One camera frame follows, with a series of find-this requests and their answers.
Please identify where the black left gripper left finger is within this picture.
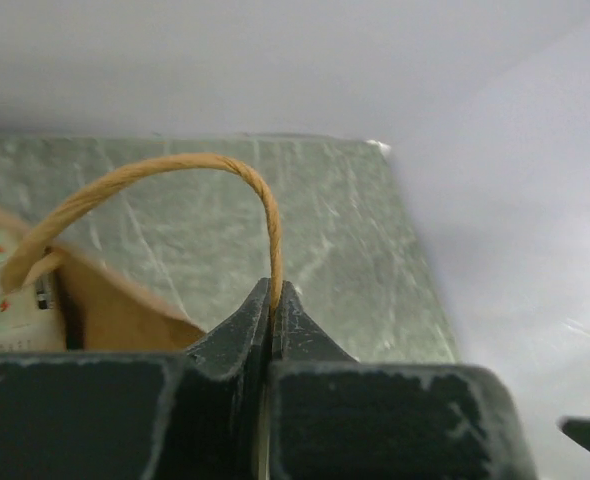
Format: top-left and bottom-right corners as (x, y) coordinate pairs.
(0, 280), (270, 479)

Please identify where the brown paper bag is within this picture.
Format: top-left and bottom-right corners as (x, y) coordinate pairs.
(0, 153), (283, 351)

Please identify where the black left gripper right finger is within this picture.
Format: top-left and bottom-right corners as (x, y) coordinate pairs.
(268, 283), (537, 479)

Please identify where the green Chuba chips bag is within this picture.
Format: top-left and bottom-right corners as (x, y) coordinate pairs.
(0, 227), (66, 352)

